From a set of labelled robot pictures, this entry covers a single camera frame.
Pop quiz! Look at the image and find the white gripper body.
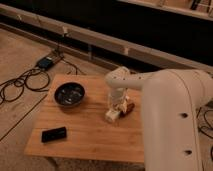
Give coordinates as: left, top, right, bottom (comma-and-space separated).
108, 88, 128, 110

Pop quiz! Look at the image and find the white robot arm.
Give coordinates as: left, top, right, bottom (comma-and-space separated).
105, 67, 213, 171

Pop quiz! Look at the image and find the dark ceramic bowl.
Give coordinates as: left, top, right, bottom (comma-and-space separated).
54, 82, 85, 107

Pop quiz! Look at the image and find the brown snack packet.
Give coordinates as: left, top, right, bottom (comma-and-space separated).
120, 102, 135, 117

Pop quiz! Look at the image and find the white carton box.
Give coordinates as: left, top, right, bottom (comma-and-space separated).
105, 109, 120, 123

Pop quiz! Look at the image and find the wooden table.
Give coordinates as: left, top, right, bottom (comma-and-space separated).
25, 74, 144, 163

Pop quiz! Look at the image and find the black rectangular remote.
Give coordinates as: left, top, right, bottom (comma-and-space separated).
41, 127, 67, 143

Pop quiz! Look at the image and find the black power adapter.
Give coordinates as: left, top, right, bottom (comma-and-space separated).
36, 57, 55, 70

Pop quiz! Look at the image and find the black floor cable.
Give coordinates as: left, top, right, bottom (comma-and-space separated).
0, 67, 52, 105

